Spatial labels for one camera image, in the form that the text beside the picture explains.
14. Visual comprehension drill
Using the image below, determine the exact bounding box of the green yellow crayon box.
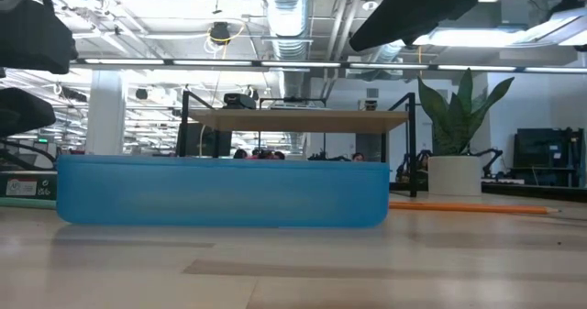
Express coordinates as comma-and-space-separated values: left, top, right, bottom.
0, 171, 59, 202

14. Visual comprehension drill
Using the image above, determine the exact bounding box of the orange pencil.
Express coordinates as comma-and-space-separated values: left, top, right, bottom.
388, 201, 561, 215

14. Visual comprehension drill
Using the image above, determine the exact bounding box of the blue plastic pencil box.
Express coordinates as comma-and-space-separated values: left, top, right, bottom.
55, 155, 391, 229

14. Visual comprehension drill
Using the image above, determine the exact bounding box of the white building column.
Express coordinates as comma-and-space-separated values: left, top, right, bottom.
84, 70, 127, 157

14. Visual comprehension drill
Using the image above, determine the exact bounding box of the overhead beam with light strips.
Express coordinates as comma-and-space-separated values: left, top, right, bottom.
68, 56, 587, 74

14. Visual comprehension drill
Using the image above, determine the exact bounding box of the white grey desk calculator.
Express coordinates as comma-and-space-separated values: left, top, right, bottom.
269, 98, 330, 112

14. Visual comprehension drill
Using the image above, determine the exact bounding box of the wooden shelf with black legs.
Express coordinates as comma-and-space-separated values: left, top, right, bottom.
178, 90, 418, 198

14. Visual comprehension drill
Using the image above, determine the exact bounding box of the snake plant in white pot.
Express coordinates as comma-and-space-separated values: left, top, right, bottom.
416, 68, 515, 197

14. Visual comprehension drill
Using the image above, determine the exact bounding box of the black background monitor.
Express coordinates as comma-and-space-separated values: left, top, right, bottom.
176, 122, 233, 158

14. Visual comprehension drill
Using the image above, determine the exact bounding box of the black equipment cabinet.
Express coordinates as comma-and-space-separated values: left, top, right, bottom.
512, 127, 586, 189

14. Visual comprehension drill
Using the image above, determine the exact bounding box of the black stapler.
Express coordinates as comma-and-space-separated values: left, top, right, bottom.
222, 93, 258, 111

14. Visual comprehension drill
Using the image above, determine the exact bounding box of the black curved cable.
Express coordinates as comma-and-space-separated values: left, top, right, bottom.
0, 138, 56, 172

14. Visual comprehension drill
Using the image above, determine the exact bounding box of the black overhead camera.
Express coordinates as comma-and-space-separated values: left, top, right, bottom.
208, 21, 234, 45

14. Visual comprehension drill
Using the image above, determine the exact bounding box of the black aluminium table frame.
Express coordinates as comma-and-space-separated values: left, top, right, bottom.
389, 182, 587, 204

